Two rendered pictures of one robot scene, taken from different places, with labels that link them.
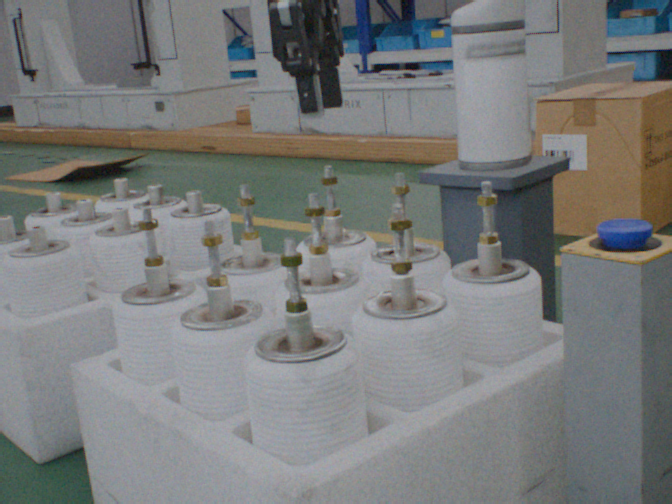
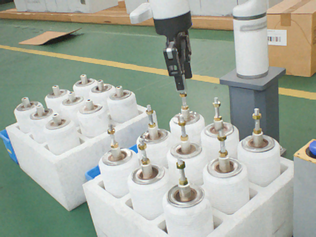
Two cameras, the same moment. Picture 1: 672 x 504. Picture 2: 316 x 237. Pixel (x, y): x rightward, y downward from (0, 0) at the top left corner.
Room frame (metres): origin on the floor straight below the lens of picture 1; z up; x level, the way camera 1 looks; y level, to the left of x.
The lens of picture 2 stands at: (0.04, 0.04, 0.72)
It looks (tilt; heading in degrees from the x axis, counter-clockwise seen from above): 26 degrees down; 2
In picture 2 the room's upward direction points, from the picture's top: 10 degrees counter-clockwise
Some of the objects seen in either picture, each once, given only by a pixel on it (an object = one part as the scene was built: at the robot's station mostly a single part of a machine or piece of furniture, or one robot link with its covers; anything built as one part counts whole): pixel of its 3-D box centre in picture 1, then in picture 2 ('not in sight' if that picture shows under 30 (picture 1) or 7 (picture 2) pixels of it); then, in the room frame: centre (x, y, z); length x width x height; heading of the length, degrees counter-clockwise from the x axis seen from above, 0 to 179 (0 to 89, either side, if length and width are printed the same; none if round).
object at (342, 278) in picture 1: (321, 281); (186, 149); (0.81, 0.01, 0.25); 0.08 x 0.08 x 0.01
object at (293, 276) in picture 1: (294, 284); (182, 174); (0.65, 0.03, 0.30); 0.01 x 0.01 x 0.08; 89
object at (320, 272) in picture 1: (320, 269); (185, 145); (0.81, 0.01, 0.26); 0.02 x 0.02 x 0.03
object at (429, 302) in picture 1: (404, 304); (224, 167); (0.72, -0.06, 0.25); 0.08 x 0.08 x 0.01
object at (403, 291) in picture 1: (403, 290); (224, 162); (0.72, -0.06, 0.26); 0.02 x 0.02 x 0.03
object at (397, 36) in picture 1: (412, 34); not in sight; (6.68, -0.78, 0.36); 0.50 x 0.38 x 0.21; 136
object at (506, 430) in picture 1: (336, 429); (193, 204); (0.81, 0.01, 0.09); 0.39 x 0.39 x 0.18; 39
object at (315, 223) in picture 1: (316, 231); (183, 131); (0.81, 0.01, 0.30); 0.01 x 0.01 x 0.08; 68
